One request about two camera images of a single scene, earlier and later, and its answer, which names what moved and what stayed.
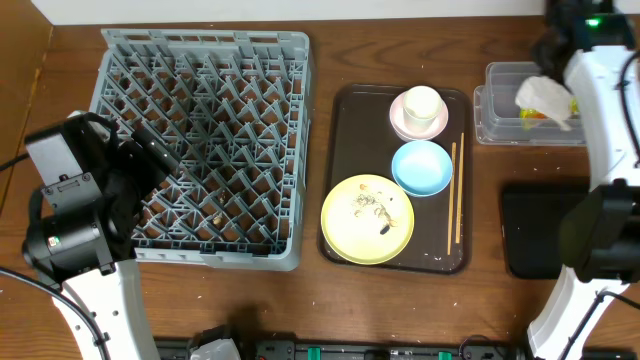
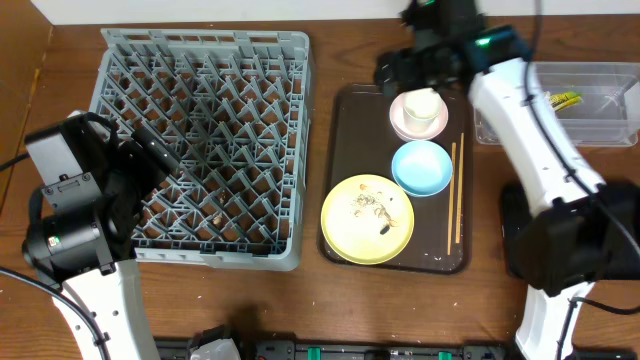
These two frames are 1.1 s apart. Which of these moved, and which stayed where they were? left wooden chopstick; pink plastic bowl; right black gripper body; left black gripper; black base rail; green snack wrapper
Moved: right black gripper body; green snack wrapper
Stayed: pink plastic bowl; left black gripper; black base rail; left wooden chopstick
